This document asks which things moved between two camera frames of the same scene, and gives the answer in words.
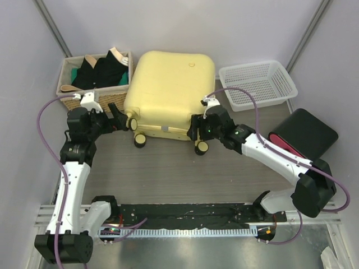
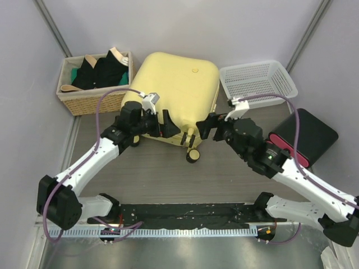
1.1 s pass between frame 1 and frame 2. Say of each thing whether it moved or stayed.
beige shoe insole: stayed
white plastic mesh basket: stayed
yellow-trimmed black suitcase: stayed
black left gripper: moved
